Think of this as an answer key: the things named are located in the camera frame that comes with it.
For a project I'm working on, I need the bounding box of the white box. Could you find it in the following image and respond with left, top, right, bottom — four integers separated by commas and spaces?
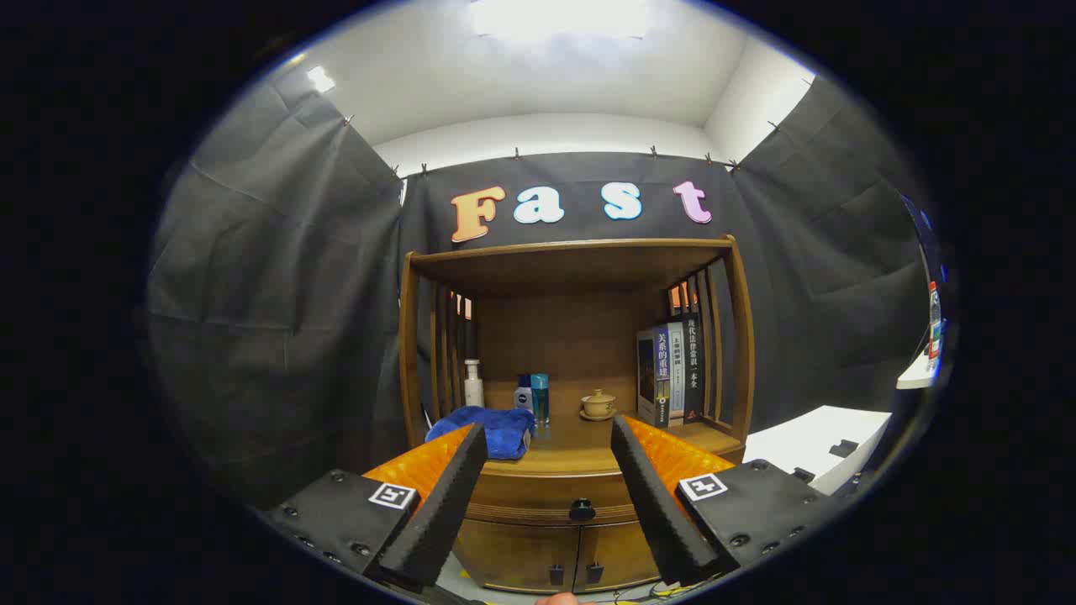
744, 406, 892, 495

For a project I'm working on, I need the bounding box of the white shelf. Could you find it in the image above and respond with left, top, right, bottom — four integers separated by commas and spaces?
896, 353, 942, 390

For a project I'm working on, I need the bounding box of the light blue book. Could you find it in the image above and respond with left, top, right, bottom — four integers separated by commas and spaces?
668, 322, 688, 425

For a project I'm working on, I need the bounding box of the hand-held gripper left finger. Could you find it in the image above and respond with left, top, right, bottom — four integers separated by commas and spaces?
263, 423, 489, 587

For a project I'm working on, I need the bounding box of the blue towel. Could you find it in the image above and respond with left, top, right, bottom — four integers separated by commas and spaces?
425, 406, 536, 461

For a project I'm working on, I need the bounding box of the black book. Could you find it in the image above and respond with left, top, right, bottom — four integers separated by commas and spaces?
683, 315, 705, 423

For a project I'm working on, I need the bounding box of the wooden countertop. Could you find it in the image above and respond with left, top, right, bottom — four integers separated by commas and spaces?
419, 410, 746, 478

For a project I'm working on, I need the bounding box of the grey book blue spine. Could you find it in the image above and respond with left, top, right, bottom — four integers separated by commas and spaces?
636, 326, 673, 429

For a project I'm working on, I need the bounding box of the wooden cabinet door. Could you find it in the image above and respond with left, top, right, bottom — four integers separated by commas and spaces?
454, 519, 581, 594
575, 521, 665, 591

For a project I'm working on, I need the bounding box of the black backdrop cloth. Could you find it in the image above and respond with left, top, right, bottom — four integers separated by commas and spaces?
147, 76, 934, 505

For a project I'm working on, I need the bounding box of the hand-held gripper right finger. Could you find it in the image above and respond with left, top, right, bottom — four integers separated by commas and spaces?
611, 413, 835, 587

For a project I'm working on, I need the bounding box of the wooden cabinet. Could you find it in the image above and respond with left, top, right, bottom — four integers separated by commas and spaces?
398, 235, 756, 595

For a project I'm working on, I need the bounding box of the clear bottle red label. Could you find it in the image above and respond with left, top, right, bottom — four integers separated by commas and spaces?
927, 281, 942, 371

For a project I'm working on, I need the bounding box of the wooden drawer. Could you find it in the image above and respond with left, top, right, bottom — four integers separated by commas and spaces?
462, 471, 644, 526

